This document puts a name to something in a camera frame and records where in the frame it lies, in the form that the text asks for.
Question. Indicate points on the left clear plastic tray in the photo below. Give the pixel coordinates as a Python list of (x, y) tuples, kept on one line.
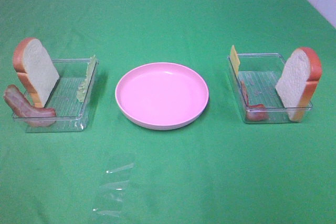
[(71, 115)]

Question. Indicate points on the bacon strip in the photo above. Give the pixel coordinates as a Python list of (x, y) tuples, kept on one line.
[(21, 106), (256, 112)]

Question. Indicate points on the clear plastic tray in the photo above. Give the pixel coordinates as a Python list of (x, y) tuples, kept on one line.
[(71, 115), (260, 73)]

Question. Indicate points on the clear plastic film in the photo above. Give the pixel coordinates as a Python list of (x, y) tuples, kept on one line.
[(108, 202)]

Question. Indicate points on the green tablecloth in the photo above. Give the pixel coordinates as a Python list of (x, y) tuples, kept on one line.
[(216, 170)]

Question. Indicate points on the yellow cheese slice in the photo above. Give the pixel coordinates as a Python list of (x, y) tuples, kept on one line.
[(234, 60)]

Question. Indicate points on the pink round plate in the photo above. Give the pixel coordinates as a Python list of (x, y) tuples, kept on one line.
[(162, 95)]

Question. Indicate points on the right clear plastic tray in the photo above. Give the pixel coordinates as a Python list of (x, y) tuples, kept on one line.
[(260, 73)]

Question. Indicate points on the bread slice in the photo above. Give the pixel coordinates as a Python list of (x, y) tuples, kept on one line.
[(35, 70), (298, 82)]

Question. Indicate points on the green lettuce leaf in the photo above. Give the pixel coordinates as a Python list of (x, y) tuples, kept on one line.
[(83, 87)]

